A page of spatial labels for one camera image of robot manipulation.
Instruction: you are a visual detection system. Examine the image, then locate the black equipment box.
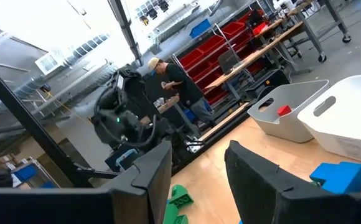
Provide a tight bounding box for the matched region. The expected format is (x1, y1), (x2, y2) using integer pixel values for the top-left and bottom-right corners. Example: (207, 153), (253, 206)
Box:
(245, 68), (291, 101)

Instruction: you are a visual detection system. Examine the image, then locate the grey table on casters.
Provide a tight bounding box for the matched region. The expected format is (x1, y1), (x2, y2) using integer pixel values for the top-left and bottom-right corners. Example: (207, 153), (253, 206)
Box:
(288, 0), (352, 44)

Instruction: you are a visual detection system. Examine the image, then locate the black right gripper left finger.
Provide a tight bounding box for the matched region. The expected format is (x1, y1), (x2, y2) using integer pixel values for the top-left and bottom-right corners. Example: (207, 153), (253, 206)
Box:
(0, 139), (172, 224)

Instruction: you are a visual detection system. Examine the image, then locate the white cart with blue crates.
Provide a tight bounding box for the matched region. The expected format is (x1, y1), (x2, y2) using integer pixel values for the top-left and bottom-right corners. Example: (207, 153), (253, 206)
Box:
(11, 157), (60, 190)

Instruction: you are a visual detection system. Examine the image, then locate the white plastic bin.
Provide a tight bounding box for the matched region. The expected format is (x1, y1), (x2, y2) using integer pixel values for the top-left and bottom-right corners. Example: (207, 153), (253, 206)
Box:
(297, 73), (361, 168)

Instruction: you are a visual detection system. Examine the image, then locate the black support column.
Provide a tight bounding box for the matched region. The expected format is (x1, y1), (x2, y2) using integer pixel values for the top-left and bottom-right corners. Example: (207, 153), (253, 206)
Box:
(107, 0), (144, 67)

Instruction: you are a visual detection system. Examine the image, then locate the wooden workbench on casters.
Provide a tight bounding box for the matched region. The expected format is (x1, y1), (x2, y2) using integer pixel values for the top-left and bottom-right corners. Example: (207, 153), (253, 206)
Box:
(204, 20), (327, 94)

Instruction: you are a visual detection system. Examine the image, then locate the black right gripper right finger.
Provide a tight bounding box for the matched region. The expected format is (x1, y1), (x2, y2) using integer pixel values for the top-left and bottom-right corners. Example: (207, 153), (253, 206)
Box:
(225, 139), (361, 224)

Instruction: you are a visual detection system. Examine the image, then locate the grey plastic bin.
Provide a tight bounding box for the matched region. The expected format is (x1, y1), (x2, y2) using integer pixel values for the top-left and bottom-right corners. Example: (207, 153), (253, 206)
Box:
(248, 79), (330, 144)

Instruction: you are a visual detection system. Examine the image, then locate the blue block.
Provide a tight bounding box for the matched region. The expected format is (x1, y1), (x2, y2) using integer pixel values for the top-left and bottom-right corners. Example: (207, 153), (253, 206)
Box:
(309, 161), (361, 195)

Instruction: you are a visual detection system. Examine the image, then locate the person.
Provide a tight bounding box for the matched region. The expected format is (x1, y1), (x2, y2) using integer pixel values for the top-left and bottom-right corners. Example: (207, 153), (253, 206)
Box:
(147, 57), (216, 126)

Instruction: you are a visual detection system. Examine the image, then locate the rack with red bins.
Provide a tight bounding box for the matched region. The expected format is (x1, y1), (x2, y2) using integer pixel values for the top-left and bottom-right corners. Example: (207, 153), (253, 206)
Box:
(171, 8), (267, 106)

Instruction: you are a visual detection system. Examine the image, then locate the small wooden table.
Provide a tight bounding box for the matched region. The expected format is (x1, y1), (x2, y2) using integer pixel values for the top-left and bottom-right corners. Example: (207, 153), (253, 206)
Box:
(139, 95), (202, 138)

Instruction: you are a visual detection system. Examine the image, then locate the blue shelf bin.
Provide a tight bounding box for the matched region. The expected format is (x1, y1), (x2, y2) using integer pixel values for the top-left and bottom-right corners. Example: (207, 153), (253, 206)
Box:
(189, 18), (212, 39)

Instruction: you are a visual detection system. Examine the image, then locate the green studded block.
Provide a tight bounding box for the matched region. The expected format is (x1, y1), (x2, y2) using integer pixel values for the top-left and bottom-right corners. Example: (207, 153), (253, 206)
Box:
(167, 184), (195, 209)

